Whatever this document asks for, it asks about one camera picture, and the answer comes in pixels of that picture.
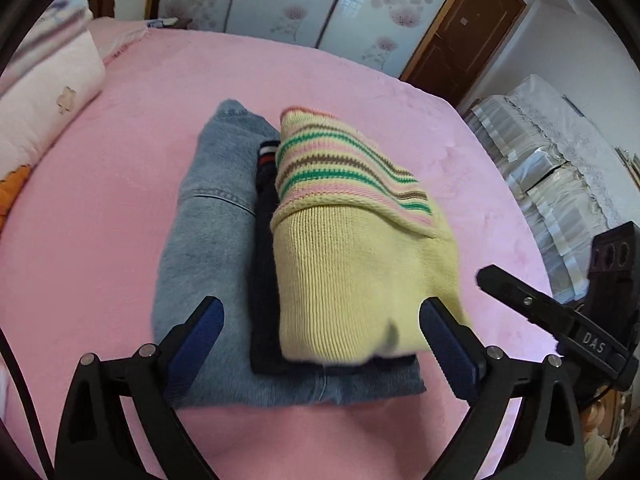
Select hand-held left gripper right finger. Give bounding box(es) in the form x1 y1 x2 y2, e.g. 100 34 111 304
419 296 587 480

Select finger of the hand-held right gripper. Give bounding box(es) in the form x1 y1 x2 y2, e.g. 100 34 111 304
475 265 632 387

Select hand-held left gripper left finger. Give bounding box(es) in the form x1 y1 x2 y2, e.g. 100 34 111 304
52 296 225 480

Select yellow striped knit sweater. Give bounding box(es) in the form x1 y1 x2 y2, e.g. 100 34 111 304
270 105 473 364

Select folded navy garment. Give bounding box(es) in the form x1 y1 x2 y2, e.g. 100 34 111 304
249 137 418 377

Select folded denim jeans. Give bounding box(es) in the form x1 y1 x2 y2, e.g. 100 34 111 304
152 99 427 408

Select white lace covered furniture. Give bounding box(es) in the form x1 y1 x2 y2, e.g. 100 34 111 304
462 74 640 306

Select pink bed blanket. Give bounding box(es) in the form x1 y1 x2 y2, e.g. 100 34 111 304
0 16 561 480

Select brown wooden door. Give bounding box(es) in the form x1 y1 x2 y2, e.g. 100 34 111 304
400 0 528 108

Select white floral pillow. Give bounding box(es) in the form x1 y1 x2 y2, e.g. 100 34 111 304
0 0 107 231

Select floral glass wardrobe doors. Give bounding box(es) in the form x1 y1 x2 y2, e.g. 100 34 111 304
145 0 473 79

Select black cable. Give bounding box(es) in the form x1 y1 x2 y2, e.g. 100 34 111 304
0 330 51 480

